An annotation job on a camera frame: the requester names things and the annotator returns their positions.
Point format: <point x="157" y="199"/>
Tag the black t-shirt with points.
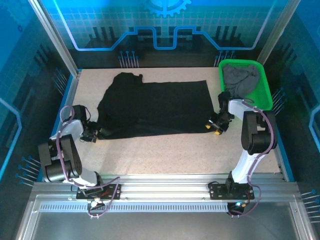
<point x="155" y="107"/>

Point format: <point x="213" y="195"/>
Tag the left black and white robot arm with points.
<point x="70" y="155"/>

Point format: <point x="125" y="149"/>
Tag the right black and white robot arm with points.
<point x="257" y="135"/>

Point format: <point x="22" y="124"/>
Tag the grey t-shirt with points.
<point x="240" y="77"/>

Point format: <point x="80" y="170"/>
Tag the green plastic basket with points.
<point x="263" y="87"/>

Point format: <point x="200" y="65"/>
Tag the steel sheet tray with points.
<point x="162" y="225"/>

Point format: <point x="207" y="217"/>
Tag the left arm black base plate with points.
<point x="112" y="192"/>

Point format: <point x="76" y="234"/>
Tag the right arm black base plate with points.
<point x="217" y="191"/>

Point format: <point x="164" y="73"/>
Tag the aluminium mounting rail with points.
<point x="162" y="187"/>

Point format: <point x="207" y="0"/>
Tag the aluminium frame post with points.
<point x="55" y="37"/>
<point x="277" y="32"/>

